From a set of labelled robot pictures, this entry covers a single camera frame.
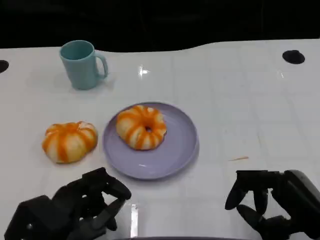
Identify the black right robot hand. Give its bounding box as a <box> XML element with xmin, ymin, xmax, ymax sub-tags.
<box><xmin>224</xmin><ymin>169</ymin><xmax>320</xmax><ymax>240</ymax></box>

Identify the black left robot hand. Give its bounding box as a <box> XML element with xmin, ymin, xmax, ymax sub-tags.
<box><xmin>51</xmin><ymin>167</ymin><xmax>132</xmax><ymax>240</ymax></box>

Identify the orange white bread with hole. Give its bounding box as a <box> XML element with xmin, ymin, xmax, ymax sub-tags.
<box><xmin>115</xmin><ymin>104</ymin><xmax>167</xmax><ymax>151</ymax></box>

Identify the orange white bread without hole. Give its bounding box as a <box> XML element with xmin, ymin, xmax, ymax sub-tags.
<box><xmin>41</xmin><ymin>121</ymin><xmax>99</xmax><ymax>165</ymax></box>

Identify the lilac plate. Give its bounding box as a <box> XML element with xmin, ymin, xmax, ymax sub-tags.
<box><xmin>102</xmin><ymin>101</ymin><xmax>200</xmax><ymax>181</ymax></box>

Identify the pale green mug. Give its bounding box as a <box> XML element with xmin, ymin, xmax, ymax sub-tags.
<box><xmin>59</xmin><ymin>40</ymin><xmax>109</xmax><ymax>91</ymax></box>

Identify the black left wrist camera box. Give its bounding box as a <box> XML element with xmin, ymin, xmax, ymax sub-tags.
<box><xmin>3</xmin><ymin>194</ymin><xmax>55</xmax><ymax>240</ymax></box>

